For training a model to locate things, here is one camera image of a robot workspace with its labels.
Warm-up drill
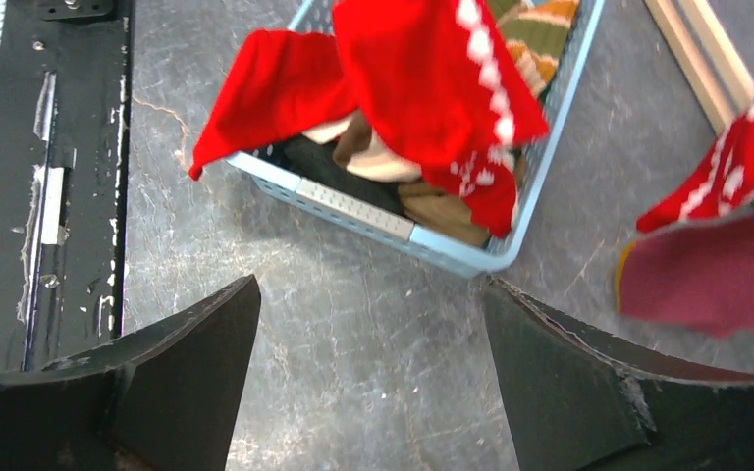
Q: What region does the red sock in basket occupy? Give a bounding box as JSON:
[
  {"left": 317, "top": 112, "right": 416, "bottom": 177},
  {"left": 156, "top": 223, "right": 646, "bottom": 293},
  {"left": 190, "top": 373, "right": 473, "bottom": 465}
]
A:
[{"left": 189, "top": 1, "right": 549, "bottom": 237}]

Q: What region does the cream white sock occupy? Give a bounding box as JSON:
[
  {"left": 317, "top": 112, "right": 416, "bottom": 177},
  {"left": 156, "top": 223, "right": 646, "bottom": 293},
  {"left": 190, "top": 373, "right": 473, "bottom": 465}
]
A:
[{"left": 301, "top": 110, "right": 421, "bottom": 183}]

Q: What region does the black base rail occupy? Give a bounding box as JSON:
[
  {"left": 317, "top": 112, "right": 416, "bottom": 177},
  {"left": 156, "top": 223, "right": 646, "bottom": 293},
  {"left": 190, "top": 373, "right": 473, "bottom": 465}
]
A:
[{"left": 0, "top": 1, "right": 135, "bottom": 373}]

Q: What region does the red white patterned sock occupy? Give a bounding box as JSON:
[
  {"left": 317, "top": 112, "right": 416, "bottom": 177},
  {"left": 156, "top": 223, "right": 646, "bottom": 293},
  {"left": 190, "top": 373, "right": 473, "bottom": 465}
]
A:
[{"left": 636, "top": 99, "right": 754, "bottom": 234}]

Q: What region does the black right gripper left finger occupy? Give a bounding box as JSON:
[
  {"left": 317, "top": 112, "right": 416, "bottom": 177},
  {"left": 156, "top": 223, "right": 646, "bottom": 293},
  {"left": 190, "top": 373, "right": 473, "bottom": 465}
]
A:
[{"left": 0, "top": 275, "right": 261, "bottom": 470}]

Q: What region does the purple striped hanging sock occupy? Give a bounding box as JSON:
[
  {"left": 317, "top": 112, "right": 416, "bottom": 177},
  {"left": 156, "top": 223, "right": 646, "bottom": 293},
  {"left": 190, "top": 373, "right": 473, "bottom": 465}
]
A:
[{"left": 615, "top": 214, "right": 754, "bottom": 337}]

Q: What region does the wooden hanger stand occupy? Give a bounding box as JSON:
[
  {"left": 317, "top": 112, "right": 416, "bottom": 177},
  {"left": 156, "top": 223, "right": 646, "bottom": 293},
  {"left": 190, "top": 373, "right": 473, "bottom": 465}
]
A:
[{"left": 644, "top": 1, "right": 754, "bottom": 213}]

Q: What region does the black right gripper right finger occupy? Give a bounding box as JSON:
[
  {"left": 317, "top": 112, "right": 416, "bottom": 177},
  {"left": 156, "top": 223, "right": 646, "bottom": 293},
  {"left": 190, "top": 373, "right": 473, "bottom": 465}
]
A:
[{"left": 483, "top": 278, "right": 754, "bottom": 470}]

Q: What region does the light blue laundry basket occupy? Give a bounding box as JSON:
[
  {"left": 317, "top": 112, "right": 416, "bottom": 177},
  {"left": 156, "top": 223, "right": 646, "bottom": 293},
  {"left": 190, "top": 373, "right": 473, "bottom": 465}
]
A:
[{"left": 227, "top": 0, "right": 606, "bottom": 278}]

